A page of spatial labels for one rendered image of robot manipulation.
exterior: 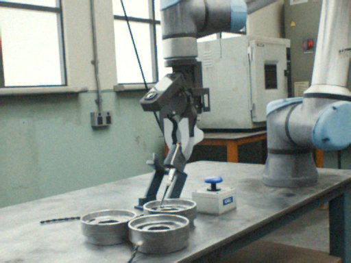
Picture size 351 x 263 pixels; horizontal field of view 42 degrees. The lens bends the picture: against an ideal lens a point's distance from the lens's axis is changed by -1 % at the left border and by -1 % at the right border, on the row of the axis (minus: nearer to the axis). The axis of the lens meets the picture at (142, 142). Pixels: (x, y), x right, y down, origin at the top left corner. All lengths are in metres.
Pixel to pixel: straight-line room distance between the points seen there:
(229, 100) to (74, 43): 1.11
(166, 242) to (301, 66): 4.12
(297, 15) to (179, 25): 3.91
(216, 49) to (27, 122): 1.40
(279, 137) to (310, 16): 3.59
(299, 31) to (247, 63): 1.79
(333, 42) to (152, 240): 0.67
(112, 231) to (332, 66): 0.66
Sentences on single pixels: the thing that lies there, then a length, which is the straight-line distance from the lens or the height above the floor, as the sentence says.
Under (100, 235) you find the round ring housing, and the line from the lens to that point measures 0.81.
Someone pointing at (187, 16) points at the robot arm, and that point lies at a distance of 0.97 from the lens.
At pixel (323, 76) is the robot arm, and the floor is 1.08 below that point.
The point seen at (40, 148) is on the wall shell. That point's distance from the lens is 2.63.
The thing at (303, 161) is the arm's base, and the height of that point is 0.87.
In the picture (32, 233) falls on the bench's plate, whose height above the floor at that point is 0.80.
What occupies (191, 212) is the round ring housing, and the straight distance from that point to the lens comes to 0.88.
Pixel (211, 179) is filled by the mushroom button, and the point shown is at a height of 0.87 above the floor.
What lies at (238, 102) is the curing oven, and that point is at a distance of 3.12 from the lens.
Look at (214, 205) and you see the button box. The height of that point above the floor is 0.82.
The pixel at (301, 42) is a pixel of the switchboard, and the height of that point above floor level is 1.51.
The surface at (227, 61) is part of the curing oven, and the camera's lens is 3.16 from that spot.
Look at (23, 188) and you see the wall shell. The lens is 2.59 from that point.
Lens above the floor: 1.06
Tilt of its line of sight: 6 degrees down
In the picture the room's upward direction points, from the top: 3 degrees counter-clockwise
